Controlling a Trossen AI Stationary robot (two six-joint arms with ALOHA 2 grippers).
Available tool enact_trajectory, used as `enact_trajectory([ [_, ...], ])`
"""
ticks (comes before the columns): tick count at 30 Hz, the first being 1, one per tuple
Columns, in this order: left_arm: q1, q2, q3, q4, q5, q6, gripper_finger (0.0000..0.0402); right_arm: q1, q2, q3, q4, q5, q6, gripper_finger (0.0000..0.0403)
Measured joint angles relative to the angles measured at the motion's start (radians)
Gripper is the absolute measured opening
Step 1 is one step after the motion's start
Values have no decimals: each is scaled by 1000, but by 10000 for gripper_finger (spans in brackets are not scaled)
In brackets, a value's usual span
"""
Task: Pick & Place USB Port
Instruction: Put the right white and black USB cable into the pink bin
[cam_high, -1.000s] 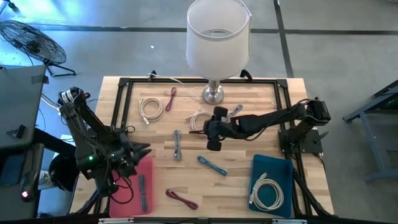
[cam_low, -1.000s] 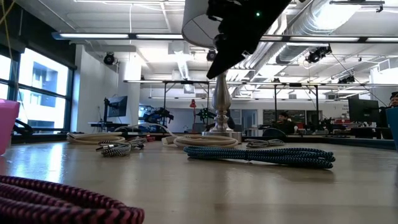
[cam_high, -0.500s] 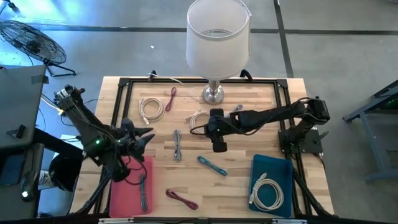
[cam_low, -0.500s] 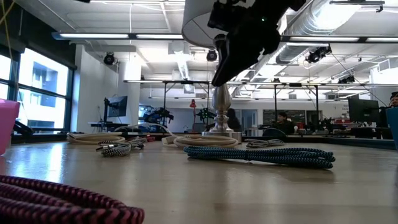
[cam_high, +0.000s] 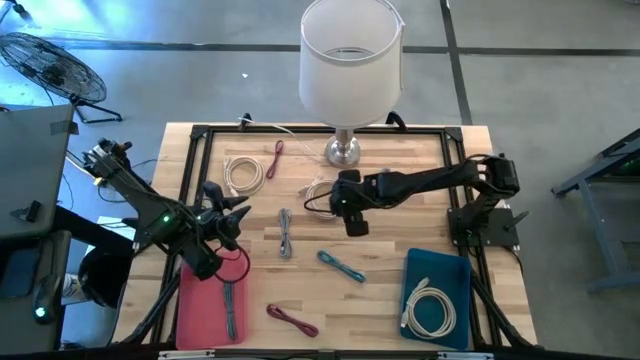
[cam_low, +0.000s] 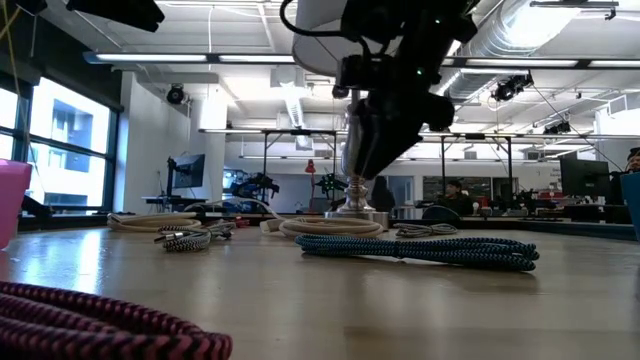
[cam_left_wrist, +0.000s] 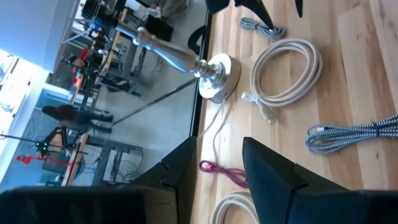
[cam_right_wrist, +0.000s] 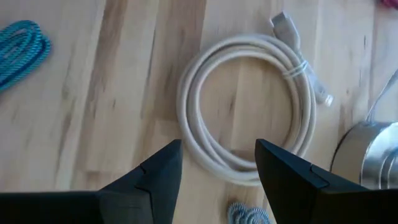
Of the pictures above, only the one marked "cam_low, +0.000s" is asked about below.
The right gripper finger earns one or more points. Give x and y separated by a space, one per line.
392 145
362 140

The monitor on arm mount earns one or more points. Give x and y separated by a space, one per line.
189 171

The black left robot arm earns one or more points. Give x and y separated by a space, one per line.
125 10

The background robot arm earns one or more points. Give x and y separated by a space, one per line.
255 185
330 184

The person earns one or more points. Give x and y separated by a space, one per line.
455 197
382 195
634 161

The round black ceiling device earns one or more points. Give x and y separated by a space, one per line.
175 94
340 92

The red desk lamp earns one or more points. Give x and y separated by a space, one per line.
310 167

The silver table lamp white shade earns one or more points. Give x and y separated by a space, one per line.
356 200

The dark blue chair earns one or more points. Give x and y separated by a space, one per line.
440 213

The dark computer monitor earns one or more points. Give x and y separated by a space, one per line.
585 177

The dark desk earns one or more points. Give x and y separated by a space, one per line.
172 201

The overhead LED light bar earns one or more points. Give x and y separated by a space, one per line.
150 57

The blue plastic bin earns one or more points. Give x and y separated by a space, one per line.
632 200

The large window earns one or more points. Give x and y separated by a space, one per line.
70 140

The pink plastic bin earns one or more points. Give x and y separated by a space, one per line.
12 200

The black metal station frame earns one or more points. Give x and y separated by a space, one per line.
265 150
443 160

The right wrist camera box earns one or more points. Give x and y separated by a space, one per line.
352 70

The black overhead camera rig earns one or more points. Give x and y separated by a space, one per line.
510 87
557 127

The silver ventilation duct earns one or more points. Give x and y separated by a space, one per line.
500 45

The black table edge frame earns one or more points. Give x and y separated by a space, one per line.
500 224

